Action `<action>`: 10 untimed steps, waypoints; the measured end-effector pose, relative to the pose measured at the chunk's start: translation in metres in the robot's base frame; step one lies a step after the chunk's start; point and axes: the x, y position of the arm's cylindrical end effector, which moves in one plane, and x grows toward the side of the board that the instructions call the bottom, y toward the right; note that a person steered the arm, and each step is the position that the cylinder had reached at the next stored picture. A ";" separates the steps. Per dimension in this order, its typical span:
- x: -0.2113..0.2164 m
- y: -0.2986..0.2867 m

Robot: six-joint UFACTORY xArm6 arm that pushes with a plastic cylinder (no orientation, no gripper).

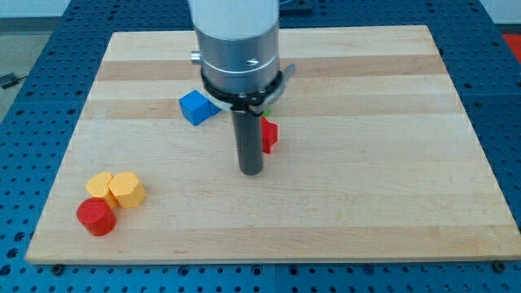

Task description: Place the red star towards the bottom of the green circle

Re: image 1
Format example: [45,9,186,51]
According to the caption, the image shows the black clamp ring with lever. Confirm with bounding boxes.
[199,63,296,116]

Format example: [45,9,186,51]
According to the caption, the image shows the wooden board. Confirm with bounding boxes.
[26,25,520,265]

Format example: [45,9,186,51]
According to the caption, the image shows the yellow hexagon block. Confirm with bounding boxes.
[108,171,147,208]

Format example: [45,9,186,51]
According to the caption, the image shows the blue cube block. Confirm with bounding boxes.
[179,90,221,126]

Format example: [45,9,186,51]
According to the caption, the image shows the yellow heart block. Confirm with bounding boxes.
[85,171,118,209]

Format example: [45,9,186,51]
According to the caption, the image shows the red star block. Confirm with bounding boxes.
[261,116,278,154]

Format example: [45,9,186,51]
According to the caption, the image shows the red cylinder block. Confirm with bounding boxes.
[77,198,116,236]

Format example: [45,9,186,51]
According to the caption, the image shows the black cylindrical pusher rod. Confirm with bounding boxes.
[232,112,263,176]

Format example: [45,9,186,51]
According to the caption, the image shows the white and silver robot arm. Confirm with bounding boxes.
[188,0,283,176]

